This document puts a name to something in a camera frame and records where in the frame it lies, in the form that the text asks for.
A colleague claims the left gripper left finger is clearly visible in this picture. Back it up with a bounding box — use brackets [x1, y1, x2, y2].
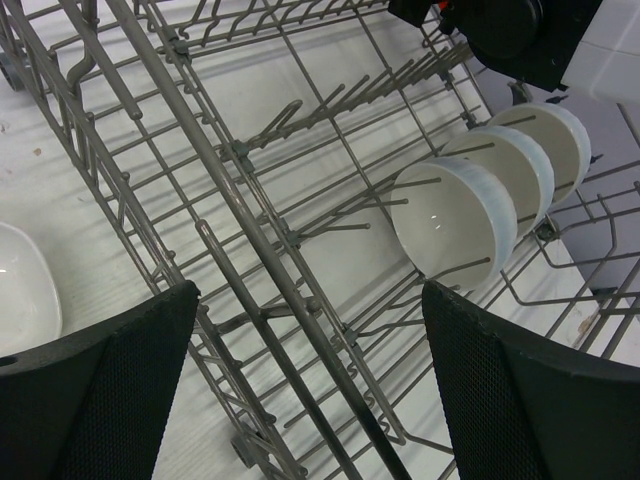
[1, 281, 200, 479]

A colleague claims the white round bowl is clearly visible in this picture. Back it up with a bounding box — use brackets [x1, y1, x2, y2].
[390, 157, 517, 291]
[488, 103, 592, 206]
[441, 126, 555, 238]

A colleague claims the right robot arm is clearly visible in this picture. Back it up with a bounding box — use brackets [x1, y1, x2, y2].
[436, 0, 639, 103]

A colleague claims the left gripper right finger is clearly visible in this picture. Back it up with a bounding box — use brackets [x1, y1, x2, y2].
[421, 280, 639, 479]

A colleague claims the white square bowl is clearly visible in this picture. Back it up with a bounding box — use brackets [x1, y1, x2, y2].
[1, 223, 63, 357]

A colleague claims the grey wire dish rack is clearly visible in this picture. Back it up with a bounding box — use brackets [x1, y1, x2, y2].
[1, 1, 639, 479]

